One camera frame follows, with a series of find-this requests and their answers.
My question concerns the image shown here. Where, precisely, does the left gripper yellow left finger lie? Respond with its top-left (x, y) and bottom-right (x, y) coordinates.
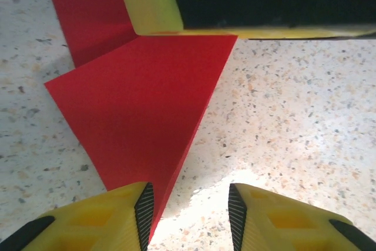
top-left (0, 182), bottom-right (155, 251)

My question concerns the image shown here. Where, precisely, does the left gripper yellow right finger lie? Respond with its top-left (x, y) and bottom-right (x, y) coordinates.
top-left (228, 182), bottom-right (376, 251)

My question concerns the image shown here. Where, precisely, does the red cloth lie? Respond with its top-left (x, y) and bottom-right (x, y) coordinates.
top-left (41, 0), bottom-right (239, 245)

